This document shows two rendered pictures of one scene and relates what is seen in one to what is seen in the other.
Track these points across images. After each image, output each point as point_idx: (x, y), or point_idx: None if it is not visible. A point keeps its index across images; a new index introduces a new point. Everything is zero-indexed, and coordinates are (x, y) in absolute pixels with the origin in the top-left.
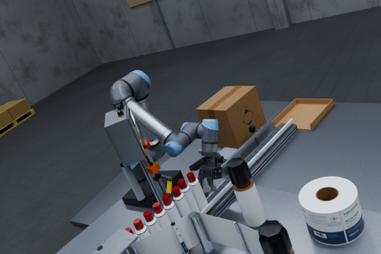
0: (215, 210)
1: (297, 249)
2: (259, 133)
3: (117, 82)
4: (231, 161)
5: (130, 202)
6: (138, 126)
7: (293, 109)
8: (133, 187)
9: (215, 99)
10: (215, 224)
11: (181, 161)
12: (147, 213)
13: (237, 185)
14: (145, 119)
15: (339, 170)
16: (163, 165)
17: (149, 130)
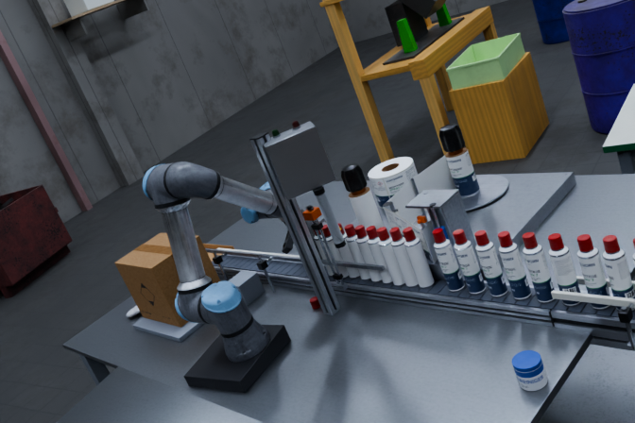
0: None
1: None
2: None
3: (180, 162)
4: (347, 168)
5: (254, 375)
6: (188, 252)
7: None
8: (335, 221)
9: (147, 257)
10: (399, 203)
11: (182, 358)
12: (371, 227)
13: (364, 187)
14: (248, 186)
15: (322, 223)
16: (171, 380)
17: (259, 195)
